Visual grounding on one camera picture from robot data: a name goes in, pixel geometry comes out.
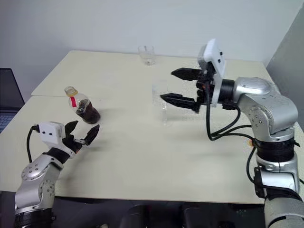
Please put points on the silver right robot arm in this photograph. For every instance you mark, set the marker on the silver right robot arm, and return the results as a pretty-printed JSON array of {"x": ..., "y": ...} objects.
[{"x": 268, "y": 107}]

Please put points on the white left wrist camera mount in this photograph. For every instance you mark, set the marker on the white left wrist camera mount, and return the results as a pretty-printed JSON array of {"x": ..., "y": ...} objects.
[{"x": 51, "y": 133}]

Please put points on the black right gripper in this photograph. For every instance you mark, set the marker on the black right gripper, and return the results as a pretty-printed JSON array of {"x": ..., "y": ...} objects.
[{"x": 204, "y": 90}]

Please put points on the dark laptop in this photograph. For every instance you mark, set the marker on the dark laptop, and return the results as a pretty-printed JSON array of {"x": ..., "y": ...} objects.
[{"x": 9, "y": 95}]

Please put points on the clear glass tumbler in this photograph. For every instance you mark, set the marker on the clear glass tumbler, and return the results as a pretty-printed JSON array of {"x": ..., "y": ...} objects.
[{"x": 146, "y": 55}]

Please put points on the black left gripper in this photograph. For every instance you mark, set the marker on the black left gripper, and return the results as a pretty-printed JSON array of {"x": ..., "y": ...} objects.
[{"x": 73, "y": 145}]

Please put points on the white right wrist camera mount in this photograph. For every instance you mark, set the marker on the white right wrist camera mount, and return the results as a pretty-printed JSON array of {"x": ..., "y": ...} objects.
[{"x": 216, "y": 64}]

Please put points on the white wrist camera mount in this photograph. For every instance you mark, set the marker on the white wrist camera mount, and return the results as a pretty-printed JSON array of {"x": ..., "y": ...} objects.
[
  {"x": 216, "y": 64},
  {"x": 51, "y": 133}
]

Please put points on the clear bottle with dark drink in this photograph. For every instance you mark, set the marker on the clear bottle with dark drink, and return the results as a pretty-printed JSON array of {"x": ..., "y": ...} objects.
[{"x": 86, "y": 110}]

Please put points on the clear plastic cup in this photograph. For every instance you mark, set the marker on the clear plastic cup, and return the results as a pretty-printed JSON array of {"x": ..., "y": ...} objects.
[{"x": 161, "y": 92}]

